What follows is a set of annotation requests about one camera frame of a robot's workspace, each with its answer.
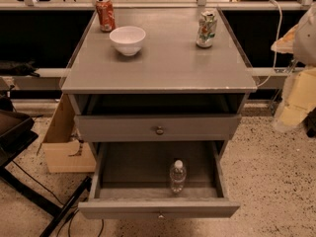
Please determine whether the white green soda can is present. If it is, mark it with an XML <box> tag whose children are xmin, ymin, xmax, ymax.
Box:
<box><xmin>196</xmin><ymin>10</ymin><xmax>217</xmax><ymax>48</ymax></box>

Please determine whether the black metal stand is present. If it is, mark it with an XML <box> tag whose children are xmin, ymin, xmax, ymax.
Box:
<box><xmin>0</xmin><ymin>77</ymin><xmax>93</xmax><ymax>237</ymax></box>

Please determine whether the cardboard box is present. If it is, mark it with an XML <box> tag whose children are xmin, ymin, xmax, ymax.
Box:
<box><xmin>41</xmin><ymin>95</ymin><xmax>96</xmax><ymax>173</ymax></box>

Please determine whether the grey open middle drawer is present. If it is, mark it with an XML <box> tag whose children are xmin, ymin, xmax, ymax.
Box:
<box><xmin>79</xmin><ymin>141</ymin><xmax>240</xmax><ymax>219</ymax></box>

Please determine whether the orange soda can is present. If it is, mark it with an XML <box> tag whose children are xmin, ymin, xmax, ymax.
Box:
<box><xmin>96</xmin><ymin>0</ymin><xmax>116</xmax><ymax>33</ymax></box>

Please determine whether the white ceramic bowl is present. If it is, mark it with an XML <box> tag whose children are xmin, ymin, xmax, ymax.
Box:
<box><xmin>110</xmin><ymin>26</ymin><xmax>146</xmax><ymax>56</ymax></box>

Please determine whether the clear plastic water bottle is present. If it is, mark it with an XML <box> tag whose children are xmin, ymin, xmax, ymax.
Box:
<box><xmin>170</xmin><ymin>160</ymin><xmax>187</xmax><ymax>194</ymax></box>

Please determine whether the black floor cable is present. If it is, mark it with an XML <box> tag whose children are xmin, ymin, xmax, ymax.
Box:
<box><xmin>12</xmin><ymin>161</ymin><xmax>105</xmax><ymax>237</ymax></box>

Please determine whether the round metal drawer knob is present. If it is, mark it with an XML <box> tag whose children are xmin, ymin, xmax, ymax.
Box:
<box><xmin>156</xmin><ymin>126</ymin><xmax>164</xmax><ymax>135</ymax></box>

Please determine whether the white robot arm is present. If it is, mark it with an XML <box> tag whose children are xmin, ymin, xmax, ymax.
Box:
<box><xmin>271</xmin><ymin>4</ymin><xmax>316</xmax><ymax>132</ymax></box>

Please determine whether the grey upper drawer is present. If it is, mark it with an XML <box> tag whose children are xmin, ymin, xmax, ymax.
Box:
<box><xmin>74</xmin><ymin>115</ymin><xmax>241</xmax><ymax>142</ymax></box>

